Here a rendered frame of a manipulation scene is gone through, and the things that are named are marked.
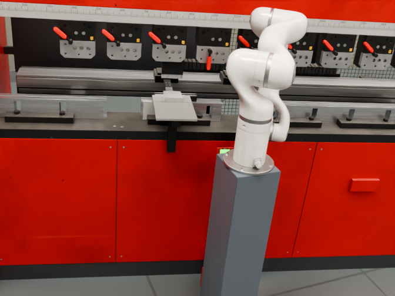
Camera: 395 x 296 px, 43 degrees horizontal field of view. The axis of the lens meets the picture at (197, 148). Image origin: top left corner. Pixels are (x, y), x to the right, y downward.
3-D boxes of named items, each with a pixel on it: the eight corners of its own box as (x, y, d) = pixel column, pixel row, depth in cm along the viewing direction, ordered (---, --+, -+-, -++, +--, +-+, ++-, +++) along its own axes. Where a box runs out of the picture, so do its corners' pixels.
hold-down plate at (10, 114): (4, 122, 227) (4, 116, 226) (7, 117, 232) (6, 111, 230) (73, 123, 232) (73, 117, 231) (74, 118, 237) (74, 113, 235)
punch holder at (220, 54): (196, 62, 231) (198, 27, 223) (193, 56, 238) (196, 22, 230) (227, 64, 233) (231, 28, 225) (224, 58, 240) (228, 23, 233)
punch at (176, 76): (161, 78, 236) (162, 59, 231) (160, 77, 237) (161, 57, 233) (182, 79, 237) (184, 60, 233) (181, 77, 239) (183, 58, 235)
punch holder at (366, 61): (359, 69, 244) (367, 35, 236) (352, 63, 251) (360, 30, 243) (388, 70, 246) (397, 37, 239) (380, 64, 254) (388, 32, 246)
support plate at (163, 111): (156, 120, 216) (156, 118, 215) (151, 96, 239) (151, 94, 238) (197, 121, 219) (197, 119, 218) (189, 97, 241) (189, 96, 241)
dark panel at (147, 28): (15, 71, 276) (8, -11, 255) (16, 70, 278) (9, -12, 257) (217, 78, 295) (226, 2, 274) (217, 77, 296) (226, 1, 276)
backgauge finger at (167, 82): (156, 93, 244) (157, 84, 241) (153, 74, 266) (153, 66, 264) (181, 94, 246) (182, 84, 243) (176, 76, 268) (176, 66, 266)
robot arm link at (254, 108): (269, 127, 173) (281, 60, 162) (217, 117, 177) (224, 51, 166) (274, 113, 184) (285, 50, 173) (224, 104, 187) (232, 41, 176)
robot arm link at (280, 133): (298, 74, 219) (285, 143, 219) (262, 68, 221) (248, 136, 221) (300, 71, 210) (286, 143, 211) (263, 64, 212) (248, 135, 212)
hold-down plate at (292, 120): (263, 127, 247) (264, 121, 246) (260, 122, 252) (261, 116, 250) (321, 127, 252) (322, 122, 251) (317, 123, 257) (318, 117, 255)
